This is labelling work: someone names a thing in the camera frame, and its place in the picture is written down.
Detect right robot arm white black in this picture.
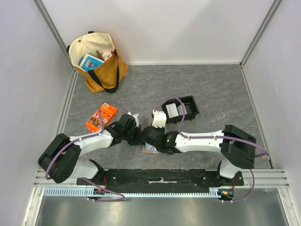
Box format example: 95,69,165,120
141,125,256,186

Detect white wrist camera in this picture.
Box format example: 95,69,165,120
127,112,139,127
151,110,166,128

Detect brown item in bag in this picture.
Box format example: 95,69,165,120
96,50,104,61

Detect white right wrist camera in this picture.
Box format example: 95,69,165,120
151,110,166,128

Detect silver credit card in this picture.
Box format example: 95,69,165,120
145,143,157,152

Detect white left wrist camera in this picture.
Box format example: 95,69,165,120
127,112,139,127

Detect blue white book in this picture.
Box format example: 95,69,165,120
79,53,104,71

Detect mustard canvas tote bag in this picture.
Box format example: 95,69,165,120
66,32,128,93

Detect white card stack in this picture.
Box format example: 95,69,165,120
166,103,179,119

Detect black plastic bin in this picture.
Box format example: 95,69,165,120
161,96,199,124

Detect orange product box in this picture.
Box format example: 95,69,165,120
85,103,118,132

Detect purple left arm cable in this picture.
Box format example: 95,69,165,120
45,101,131,202

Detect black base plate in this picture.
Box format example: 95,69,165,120
90,169,244,193

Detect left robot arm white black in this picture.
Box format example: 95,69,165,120
38,113,141,185

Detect slotted cable duct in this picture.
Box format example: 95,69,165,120
44,186,229,198

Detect brown leather card holder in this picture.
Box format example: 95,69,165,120
142,143,159,153

